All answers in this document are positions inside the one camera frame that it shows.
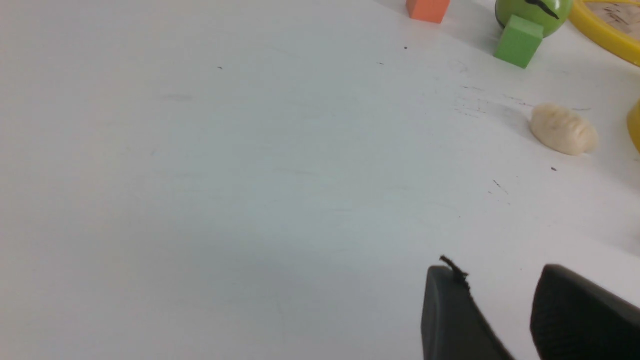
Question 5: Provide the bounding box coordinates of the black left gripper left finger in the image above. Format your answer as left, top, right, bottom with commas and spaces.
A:
421, 255, 514, 360

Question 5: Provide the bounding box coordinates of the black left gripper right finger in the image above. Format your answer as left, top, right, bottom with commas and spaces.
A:
530, 264, 640, 360

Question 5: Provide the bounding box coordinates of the pale dumpling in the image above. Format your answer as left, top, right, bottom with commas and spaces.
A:
529, 103, 599, 157

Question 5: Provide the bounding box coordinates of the yellow bamboo steamer tray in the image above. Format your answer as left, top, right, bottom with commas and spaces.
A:
626, 99, 640, 153

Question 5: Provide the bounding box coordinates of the yellow bamboo steamer lid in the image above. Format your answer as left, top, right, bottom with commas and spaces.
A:
568, 0, 640, 67

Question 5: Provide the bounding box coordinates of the green foam cube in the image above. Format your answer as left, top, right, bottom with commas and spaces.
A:
493, 14, 544, 69

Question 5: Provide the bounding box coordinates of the green toy watermelon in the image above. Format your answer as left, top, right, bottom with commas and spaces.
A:
494, 0, 573, 38

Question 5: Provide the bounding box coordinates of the orange foam cube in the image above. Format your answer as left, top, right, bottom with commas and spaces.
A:
405, 0, 450, 24

